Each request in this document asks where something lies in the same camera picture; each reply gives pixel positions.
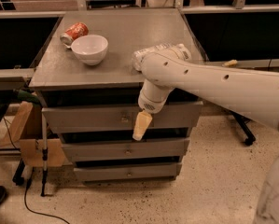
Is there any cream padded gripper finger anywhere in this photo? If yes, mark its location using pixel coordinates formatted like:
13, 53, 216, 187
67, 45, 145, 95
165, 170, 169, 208
133, 111, 152, 141

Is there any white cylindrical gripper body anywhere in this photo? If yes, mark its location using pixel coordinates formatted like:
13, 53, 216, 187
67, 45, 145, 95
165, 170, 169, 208
138, 79, 173, 114

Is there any grey top drawer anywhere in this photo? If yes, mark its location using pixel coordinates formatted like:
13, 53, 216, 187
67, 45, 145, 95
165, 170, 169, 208
42, 101, 202, 133

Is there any grey drawer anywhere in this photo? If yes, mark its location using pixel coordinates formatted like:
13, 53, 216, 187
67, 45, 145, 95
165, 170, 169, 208
63, 138, 189, 162
42, 101, 202, 133
74, 162, 182, 182

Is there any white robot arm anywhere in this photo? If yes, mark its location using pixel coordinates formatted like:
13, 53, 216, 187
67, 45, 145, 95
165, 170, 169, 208
132, 44, 279, 224

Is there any grey middle drawer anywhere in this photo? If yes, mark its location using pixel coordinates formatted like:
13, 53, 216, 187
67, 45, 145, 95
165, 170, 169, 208
63, 138, 189, 162

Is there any grey bottom drawer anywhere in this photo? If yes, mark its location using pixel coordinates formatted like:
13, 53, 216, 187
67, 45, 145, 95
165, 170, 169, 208
74, 162, 182, 182

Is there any grey drawer cabinet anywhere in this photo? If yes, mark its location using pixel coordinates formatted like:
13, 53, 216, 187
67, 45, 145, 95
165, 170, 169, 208
30, 9, 202, 169

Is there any clear plastic water bottle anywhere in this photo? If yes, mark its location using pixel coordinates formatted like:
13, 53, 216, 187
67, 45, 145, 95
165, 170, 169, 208
131, 43, 176, 72

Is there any white bowl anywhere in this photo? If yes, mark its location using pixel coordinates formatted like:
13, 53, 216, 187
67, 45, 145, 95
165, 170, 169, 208
71, 35, 108, 65

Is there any small cream foam piece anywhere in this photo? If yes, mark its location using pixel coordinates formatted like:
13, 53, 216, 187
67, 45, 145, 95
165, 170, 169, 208
222, 60, 238, 67

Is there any black wheeled table leg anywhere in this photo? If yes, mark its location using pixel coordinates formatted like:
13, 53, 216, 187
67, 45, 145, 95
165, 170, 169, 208
231, 111, 256, 146

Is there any silver black crutch pole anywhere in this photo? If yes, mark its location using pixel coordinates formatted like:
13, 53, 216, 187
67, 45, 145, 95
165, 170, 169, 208
41, 114, 48, 197

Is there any red soda can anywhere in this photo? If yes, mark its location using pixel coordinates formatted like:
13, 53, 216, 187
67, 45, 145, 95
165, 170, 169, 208
60, 22, 89, 48

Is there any cardboard box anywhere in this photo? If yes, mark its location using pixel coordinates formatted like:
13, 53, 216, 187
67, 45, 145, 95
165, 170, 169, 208
0, 102, 66, 167

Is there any green handled tool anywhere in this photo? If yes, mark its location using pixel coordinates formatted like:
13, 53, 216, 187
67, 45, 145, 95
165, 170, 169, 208
13, 90, 40, 105

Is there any black floor cable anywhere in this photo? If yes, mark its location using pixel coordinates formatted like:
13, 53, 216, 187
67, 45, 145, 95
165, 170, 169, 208
22, 177, 71, 224

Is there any grey metal rail frame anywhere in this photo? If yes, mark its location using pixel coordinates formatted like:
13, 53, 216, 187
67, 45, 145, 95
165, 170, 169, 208
205, 59, 279, 72

